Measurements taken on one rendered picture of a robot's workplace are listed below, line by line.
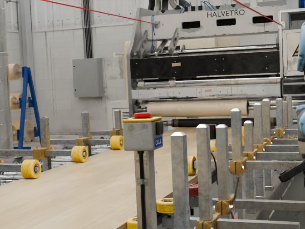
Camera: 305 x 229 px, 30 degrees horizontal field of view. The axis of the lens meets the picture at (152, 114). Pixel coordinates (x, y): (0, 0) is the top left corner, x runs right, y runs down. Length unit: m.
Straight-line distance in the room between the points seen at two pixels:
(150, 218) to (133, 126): 0.21
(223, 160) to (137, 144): 0.79
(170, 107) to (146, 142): 3.24
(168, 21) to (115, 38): 7.17
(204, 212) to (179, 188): 0.28
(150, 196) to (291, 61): 3.06
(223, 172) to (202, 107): 2.42
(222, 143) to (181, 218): 0.52
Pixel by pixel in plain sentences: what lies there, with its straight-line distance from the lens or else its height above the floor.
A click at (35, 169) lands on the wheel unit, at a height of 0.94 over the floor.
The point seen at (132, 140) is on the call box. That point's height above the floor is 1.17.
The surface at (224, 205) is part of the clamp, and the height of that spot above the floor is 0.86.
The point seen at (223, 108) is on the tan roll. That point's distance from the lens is 4.36.
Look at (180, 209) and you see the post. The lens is 1.54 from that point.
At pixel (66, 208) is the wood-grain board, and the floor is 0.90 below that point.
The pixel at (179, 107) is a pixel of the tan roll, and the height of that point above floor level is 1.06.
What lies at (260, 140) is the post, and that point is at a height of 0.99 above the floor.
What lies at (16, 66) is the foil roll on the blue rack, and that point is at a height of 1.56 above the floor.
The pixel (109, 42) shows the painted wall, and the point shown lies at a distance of 11.97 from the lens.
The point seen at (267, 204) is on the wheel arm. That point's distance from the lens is 2.05.
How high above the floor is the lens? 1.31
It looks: 4 degrees down
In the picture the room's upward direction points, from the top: 3 degrees counter-clockwise
